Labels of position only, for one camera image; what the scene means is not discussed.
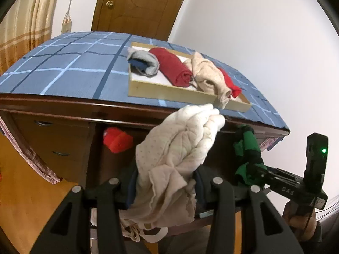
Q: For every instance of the beige underwear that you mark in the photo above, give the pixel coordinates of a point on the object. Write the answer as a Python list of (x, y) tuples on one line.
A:
[(209, 74)]

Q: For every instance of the beige striped curtain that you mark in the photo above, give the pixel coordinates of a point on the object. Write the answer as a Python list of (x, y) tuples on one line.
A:
[(23, 31)]

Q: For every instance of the brass door knob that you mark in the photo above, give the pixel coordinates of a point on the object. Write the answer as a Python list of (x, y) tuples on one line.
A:
[(109, 4)]

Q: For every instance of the brown wooden drawer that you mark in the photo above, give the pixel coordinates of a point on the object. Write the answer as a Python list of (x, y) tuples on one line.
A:
[(106, 164)]

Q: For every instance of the bright red underwear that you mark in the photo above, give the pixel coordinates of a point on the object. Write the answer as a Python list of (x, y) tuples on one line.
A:
[(117, 140)]

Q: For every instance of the green underwear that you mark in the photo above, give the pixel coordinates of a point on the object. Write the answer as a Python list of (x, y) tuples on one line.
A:
[(250, 143)]

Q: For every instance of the beige wooden tray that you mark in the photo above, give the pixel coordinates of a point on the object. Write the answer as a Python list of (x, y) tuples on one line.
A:
[(159, 91)]

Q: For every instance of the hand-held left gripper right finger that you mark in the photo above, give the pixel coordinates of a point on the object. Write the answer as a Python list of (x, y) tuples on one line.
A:
[(202, 190)]

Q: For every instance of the brown wooden door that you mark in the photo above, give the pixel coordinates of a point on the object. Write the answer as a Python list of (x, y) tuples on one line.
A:
[(137, 8)]

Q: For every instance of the grey and navy sock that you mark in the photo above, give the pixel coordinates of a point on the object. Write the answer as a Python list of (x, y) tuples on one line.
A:
[(148, 60)]

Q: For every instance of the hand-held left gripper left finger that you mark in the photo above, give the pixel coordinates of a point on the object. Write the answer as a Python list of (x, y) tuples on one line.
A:
[(116, 195)]

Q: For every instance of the person's right forearm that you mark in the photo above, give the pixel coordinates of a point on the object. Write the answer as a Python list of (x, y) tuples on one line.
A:
[(325, 230)]

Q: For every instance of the blue plaid tablecloth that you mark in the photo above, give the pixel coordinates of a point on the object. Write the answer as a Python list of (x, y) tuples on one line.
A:
[(66, 68)]

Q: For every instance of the red knotted underwear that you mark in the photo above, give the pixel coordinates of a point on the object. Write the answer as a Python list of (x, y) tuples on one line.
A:
[(233, 84)]

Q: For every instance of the dark red underwear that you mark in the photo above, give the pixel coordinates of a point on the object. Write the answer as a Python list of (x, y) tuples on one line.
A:
[(172, 66)]

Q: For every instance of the cream dotted underwear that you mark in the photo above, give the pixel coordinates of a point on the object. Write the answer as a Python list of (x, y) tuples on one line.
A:
[(172, 158)]

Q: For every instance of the hanging curtain tieback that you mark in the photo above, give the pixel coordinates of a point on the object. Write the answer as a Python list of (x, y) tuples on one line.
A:
[(67, 22)]

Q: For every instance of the person's right hand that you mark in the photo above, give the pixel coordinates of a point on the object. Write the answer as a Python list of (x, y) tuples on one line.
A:
[(299, 225)]

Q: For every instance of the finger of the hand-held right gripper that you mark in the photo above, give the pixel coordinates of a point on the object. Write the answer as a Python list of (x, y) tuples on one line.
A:
[(261, 174)]

